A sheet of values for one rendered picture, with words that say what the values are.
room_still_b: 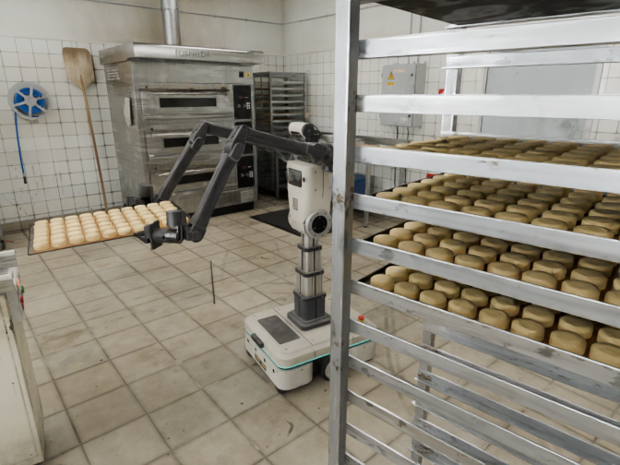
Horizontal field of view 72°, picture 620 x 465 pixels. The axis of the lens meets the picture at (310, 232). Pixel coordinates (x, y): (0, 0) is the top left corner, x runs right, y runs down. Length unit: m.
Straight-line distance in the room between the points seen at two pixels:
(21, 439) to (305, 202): 1.55
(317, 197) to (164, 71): 3.39
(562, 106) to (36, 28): 5.68
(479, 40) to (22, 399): 1.93
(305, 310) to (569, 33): 2.01
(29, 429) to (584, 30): 2.12
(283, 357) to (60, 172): 4.36
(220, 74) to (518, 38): 5.00
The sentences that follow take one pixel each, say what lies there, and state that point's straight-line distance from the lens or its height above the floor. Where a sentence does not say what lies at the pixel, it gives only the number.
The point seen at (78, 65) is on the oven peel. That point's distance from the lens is 5.98.
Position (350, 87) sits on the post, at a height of 1.53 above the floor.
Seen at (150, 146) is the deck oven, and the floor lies 0.97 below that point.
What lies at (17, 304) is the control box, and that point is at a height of 0.77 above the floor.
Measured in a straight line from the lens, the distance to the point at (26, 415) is 2.12.
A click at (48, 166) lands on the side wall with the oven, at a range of 5.98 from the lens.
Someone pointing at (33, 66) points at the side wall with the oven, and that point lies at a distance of 5.94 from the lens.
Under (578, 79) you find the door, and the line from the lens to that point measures 4.70.
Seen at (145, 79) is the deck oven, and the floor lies 1.67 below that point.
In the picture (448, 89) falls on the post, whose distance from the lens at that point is 1.18.
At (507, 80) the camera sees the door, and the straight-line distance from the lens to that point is 4.94.
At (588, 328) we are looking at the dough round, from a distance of 0.85.
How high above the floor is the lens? 1.52
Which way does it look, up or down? 18 degrees down
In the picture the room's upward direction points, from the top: straight up
